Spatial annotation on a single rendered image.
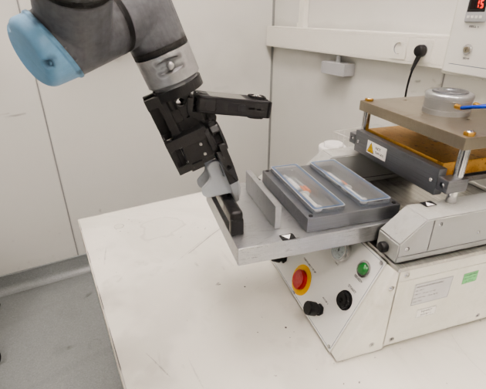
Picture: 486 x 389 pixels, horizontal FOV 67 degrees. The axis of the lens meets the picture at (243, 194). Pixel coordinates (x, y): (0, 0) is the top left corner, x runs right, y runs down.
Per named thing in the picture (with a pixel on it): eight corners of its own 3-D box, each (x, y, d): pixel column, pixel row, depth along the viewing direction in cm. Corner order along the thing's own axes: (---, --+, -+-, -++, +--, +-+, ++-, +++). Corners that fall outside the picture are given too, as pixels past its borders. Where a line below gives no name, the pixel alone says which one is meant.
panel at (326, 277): (268, 253, 88) (302, 185, 83) (330, 353, 62) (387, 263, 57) (261, 252, 87) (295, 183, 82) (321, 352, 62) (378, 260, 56)
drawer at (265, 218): (338, 185, 81) (342, 151, 77) (406, 238, 62) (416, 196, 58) (206, 204, 73) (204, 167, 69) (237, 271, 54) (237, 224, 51)
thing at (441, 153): (430, 139, 82) (440, 96, 78) (525, 177, 63) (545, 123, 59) (363, 147, 77) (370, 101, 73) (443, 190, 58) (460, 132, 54)
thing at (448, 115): (444, 133, 87) (458, 75, 81) (589, 185, 60) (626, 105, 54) (354, 142, 80) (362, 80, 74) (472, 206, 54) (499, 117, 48)
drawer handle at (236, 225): (220, 193, 69) (219, 173, 67) (244, 234, 56) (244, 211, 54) (209, 194, 68) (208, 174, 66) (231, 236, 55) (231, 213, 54)
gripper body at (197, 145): (175, 162, 60) (140, 92, 54) (223, 140, 61) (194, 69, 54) (182, 180, 53) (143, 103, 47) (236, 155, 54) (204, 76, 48)
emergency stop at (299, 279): (295, 282, 77) (304, 266, 76) (303, 294, 73) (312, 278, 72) (288, 280, 76) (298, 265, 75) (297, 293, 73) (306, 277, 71)
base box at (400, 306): (443, 218, 104) (458, 161, 97) (588, 309, 72) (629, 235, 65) (264, 250, 90) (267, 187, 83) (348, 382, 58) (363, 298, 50)
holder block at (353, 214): (335, 172, 78) (336, 160, 77) (397, 217, 61) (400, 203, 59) (261, 181, 73) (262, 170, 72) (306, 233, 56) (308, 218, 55)
